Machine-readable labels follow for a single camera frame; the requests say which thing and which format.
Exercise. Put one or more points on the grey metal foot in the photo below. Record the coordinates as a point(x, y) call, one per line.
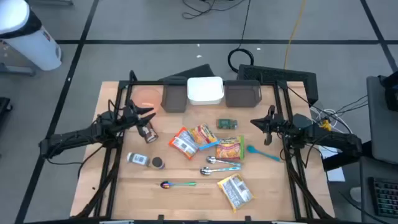
point(18, 71)

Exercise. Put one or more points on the teal plastic spoon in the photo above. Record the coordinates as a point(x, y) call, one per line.
point(252, 149)

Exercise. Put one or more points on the black floor object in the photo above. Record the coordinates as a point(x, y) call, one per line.
point(4, 107)

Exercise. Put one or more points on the lime chili shrimp ramen packet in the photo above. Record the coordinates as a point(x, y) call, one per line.
point(230, 148)

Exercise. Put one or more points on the white paper sheet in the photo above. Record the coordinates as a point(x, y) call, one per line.
point(335, 174)

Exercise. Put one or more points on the grey plastic bin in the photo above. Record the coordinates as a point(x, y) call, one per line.
point(174, 98)
point(242, 93)

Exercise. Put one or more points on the black desk device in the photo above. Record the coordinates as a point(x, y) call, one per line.
point(391, 93)

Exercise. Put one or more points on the pink bowl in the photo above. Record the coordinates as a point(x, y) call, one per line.
point(146, 96)

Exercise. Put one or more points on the dark grey desk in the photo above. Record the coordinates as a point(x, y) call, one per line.
point(365, 180)

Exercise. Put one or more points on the white plastic bin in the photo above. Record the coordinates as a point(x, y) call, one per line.
point(205, 90)

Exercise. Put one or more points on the black desk leg bar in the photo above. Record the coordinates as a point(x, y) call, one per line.
point(342, 161)

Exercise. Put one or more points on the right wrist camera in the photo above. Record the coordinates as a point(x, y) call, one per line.
point(268, 138)

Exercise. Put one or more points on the yellow ramen packet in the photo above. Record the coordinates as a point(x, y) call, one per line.
point(236, 193)

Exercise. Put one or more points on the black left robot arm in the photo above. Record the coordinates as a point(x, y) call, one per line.
point(74, 137)

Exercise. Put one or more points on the iridescent metal spoon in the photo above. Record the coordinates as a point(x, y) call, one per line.
point(165, 184)

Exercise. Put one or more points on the yellow plug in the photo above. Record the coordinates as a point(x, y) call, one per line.
point(326, 125)

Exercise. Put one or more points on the green lid spice jar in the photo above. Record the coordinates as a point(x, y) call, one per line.
point(227, 124)

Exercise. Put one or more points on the clear spice jar white label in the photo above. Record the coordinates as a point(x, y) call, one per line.
point(138, 159)

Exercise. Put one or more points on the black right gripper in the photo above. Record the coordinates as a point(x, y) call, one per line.
point(276, 123)

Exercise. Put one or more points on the black backlit keyboard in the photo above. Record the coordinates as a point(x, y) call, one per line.
point(385, 196)

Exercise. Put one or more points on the black table frame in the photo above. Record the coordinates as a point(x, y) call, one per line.
point(146, 82)

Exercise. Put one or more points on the white computer mouse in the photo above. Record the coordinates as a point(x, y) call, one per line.
point(356, 194)

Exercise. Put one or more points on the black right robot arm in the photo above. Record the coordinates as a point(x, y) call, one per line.
point(335, 137)

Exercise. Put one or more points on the silver metal spoon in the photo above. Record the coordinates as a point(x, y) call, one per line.
point(211, 160)

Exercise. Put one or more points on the garlic powder jar black lid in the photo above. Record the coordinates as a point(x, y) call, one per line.
point(158, 163)

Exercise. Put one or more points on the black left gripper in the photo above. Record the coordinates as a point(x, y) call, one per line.
point(130, 117)

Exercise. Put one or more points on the orange ramen packet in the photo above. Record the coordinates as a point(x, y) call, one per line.
point(183, 143)

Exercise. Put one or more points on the white trash can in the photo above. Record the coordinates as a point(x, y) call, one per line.
point(34, 46)

